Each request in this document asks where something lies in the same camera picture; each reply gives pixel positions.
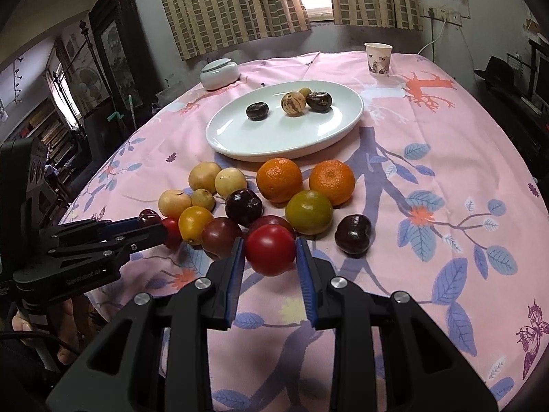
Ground person's left hand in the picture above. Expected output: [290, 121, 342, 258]
[12, 298, 86, 366]

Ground small red cherry tomato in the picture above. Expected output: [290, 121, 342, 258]
[162, 218, 183, 250]

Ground large red tomato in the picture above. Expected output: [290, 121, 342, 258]
[244, 224, 297, 277]

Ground white lidded ceramic jar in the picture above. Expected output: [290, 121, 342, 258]
[200, 58, 240, 91]

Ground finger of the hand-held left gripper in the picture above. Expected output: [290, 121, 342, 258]
[47, 223, 169, 267]
[39, 218, 141, 245]

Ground pink printed tablecloth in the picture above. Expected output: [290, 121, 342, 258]
[60, 50, 549, 412]

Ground dark glossy cherry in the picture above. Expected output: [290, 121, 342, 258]
[225, 189, 264, 227]
[335, 214, 372, 259]

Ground orange mandarin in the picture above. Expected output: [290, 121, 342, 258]
[256, 158, 304, 204]
[309, 160, 356, 207]

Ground wide checked beige curtain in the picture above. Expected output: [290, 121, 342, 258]
[152, 0, 312, 61]

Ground dark mottled passion fruit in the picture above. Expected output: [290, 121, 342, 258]
[305, 91, 334, 114]

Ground yellow potato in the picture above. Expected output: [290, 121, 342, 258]
[158, 189, 193, 219]

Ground small dark red cherry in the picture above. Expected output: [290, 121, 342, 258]
[137, 208, 164, 229]

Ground printed paper cup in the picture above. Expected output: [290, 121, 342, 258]
[364, 42, 394, 77]

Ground dark red plum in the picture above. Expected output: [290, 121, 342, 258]
[246, 215, 296, 239]

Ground green mandarin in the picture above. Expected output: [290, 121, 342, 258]
[285, 190, 334, 236]

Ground bookshelf with books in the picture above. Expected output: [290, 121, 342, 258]
[19, 96, 89, 183]

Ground pale yellow plum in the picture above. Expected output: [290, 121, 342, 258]
[189, 161, 223, 194]
[214, 167, 248, 199]

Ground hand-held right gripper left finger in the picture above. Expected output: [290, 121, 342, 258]
[45, 237, 245, 412]

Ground white power cable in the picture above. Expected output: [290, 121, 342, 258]
[415, 18, 449, 56]

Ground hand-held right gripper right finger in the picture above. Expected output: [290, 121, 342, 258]
[295, 237, 500, 412]

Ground dark framed painting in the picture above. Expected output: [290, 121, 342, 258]
[89, 0, 159, 134]

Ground black hat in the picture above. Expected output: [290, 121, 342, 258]
[474, 56, 515, 89]

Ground small brown-green pear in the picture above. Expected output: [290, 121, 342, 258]
[191, 189, 215, 212]

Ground white oval plate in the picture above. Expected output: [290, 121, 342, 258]
[205, 81, 365, 162]

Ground striped tan pepino melon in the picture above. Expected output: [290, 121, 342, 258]
[281, 91, 306, 117]

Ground yellow orange tomato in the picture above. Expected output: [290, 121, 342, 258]
[178, 206, 215, 246]

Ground white wall socket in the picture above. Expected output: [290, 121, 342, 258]
[418, 5, 462, 25]

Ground white electric fan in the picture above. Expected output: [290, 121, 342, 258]
[71, 66, 102, 104]

